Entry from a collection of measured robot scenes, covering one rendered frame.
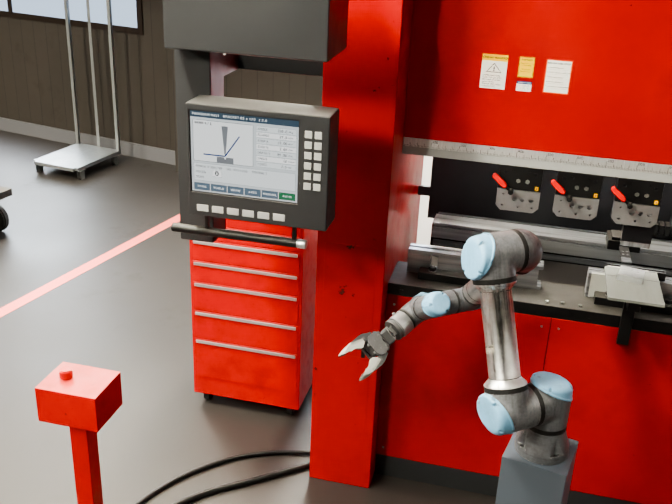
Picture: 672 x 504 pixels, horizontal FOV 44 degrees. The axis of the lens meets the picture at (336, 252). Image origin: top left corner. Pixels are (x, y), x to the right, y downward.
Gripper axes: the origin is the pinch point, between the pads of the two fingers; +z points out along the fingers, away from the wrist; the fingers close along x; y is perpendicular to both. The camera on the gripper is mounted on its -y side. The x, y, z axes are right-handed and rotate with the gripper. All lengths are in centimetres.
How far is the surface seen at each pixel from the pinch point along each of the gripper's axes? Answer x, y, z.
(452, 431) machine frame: -45, 72, -42
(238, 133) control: 74, -16, -14
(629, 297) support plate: -42, -6, -89
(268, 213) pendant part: 52, -3, -10
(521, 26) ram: 48, -32, -110
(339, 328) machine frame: 14, 52, -26
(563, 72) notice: 28, -28, -113
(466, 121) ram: 38, -3, -90
